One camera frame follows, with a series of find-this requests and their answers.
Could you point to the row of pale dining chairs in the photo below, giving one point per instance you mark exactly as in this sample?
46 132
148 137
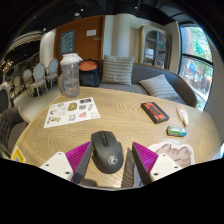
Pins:
39 76

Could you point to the white sticker sheet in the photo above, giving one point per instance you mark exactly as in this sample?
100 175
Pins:
71 111

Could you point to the black bag with orange top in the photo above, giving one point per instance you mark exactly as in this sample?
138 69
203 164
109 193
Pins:
89 75

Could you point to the large striped grey cushion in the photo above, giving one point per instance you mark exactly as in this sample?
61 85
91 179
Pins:
117 70

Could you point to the black box with orange print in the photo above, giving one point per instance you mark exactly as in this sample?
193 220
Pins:
154 112

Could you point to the oval-back dark chair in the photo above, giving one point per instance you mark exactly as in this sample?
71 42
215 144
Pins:
4 98

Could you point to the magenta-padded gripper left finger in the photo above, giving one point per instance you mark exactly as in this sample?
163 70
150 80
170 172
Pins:
55 164

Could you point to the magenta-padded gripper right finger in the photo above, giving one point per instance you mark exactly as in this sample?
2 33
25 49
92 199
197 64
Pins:
163 165

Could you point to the dark grey tufted armchair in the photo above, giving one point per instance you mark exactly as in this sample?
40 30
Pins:
11 128

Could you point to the blue wall poster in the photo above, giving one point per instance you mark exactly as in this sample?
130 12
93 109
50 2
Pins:
67 42

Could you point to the brown wooden door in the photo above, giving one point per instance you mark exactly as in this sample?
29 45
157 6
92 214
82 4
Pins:
85 46

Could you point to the grey curved sofa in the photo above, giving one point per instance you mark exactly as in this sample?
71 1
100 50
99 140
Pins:
146 71

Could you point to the black computer mouse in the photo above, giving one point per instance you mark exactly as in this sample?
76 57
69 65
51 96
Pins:
107 151

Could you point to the small striped grey cushion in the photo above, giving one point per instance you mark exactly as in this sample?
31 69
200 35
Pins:
159 87

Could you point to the yellow table sticker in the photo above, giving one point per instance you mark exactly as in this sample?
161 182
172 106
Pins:
18 155

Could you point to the glass-door display cabinet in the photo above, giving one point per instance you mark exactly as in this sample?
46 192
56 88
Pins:
155 46

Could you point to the white tube with orange cap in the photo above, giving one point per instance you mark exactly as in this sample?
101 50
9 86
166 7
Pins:
182 115

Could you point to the small green pack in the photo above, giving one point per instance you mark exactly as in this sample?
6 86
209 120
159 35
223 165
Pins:
176 131

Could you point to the large black-framed window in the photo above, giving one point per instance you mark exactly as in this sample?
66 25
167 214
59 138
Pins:
196 63

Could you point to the small white door sign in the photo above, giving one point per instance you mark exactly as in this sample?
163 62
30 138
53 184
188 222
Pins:
91 32

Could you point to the clear bottle with white lid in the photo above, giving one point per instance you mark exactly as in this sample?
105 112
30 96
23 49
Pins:
70 78

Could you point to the cat-shaped mouse pad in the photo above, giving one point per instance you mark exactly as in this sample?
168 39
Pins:
175 151

